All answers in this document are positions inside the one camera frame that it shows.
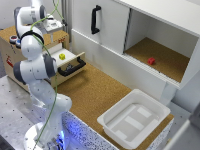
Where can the white cabinet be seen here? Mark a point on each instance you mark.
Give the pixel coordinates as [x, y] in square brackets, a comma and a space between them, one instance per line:
[173, 13]

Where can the white sliding door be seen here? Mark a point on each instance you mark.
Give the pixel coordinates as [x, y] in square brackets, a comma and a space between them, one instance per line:
[111, 23]

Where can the wooden drawer box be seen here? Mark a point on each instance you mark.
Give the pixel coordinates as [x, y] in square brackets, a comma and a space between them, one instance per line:
[7, 53]

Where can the white plastic box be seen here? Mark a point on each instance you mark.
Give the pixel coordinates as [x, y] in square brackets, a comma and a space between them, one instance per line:
[133, 120]

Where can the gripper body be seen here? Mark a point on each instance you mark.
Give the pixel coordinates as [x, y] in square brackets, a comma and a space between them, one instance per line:
[54, 26]

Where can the wooden drawer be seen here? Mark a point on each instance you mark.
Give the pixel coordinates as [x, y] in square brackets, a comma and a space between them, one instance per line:
[68, 55]

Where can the blue button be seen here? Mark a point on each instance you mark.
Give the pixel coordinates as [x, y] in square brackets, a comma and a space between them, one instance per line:
[18, 43]

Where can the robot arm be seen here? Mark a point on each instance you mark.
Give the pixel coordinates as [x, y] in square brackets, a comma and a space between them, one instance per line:
[35, 71]

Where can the pink block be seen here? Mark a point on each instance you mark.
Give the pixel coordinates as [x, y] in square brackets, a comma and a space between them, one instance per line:
[151, 61]

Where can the yellow block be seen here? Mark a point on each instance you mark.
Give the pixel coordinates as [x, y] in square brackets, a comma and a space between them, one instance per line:
[62, 56]

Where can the red button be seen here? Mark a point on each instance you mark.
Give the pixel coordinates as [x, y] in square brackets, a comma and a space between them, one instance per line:
[13, 39]

